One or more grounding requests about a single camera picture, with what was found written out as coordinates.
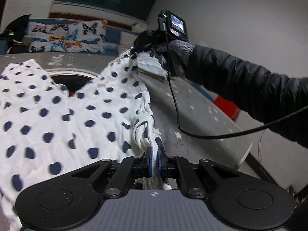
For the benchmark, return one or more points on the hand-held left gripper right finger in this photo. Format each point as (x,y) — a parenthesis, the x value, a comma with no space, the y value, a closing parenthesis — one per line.
(160,160)

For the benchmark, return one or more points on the butterfly print pillow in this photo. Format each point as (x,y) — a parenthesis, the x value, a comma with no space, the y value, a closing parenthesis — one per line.
(87,37)
(45,37)

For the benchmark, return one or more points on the black jacket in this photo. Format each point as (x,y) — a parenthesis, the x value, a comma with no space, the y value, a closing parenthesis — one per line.
(14,31)

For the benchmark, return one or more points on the person's right forearm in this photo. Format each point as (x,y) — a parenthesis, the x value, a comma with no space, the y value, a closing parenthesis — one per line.
(240,81)

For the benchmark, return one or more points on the white navy polka dot garment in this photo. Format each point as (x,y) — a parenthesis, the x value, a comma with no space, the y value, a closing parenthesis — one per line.
(72,115)

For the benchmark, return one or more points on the folded blue striped blanket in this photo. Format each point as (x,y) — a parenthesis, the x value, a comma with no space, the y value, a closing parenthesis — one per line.
(151,65)

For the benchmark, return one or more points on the black and white plush toy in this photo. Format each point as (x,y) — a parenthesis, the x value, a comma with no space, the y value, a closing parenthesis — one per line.
(136,27)

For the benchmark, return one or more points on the white cushion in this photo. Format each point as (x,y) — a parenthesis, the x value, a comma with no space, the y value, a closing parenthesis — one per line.
(127,38)

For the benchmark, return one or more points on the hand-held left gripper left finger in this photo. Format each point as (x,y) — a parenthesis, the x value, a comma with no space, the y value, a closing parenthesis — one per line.
(149,160)

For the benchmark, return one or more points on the person's right hand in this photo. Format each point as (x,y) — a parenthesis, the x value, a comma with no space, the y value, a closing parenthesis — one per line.
(181,49)

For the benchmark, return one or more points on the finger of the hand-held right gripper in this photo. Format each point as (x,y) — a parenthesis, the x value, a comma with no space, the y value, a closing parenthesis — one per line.
(142,49)

